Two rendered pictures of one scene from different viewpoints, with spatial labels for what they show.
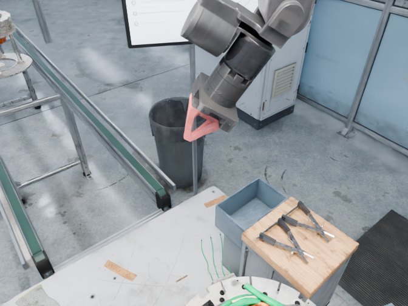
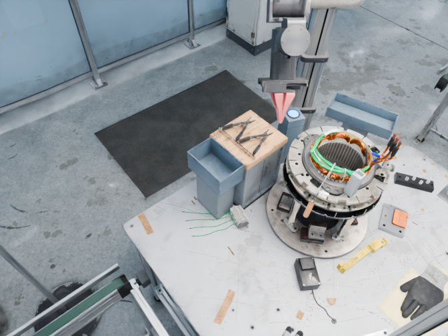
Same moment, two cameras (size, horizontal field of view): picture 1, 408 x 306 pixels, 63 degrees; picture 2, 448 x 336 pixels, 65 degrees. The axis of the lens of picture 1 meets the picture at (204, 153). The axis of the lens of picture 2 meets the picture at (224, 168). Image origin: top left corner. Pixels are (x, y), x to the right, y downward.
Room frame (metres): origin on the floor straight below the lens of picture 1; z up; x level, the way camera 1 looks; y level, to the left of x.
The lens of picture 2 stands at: (0.62, 0.62, 1.95)
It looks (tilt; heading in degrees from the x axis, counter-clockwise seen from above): 52 degrees down; 266
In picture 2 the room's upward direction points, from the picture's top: 3 degrees clockwise
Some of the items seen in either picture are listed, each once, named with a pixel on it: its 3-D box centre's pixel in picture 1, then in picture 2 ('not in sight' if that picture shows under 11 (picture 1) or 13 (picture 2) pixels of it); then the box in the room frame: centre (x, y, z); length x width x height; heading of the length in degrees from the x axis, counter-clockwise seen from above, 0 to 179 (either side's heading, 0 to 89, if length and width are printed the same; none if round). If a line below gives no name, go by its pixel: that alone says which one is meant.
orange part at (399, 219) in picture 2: not in sight; (400, 219); (-0.10, -0.05, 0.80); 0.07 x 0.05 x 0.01; 63
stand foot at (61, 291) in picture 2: not in sight; (68, 313); (1.37, 0.05, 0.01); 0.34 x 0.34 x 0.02
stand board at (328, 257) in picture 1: (299, 241); (249, 138); (0.49, -0.23, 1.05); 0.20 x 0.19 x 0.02; 40
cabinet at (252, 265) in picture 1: (289, 274); (245, 164); (0.49, -0.23, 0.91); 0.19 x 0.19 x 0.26; 40
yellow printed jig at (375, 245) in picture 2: not in sight; (363, 253); (0.08, 0.09, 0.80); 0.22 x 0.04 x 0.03; 31
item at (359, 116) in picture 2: not in sight; (351, 137); (0.04, -0.36, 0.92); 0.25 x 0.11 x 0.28; 148
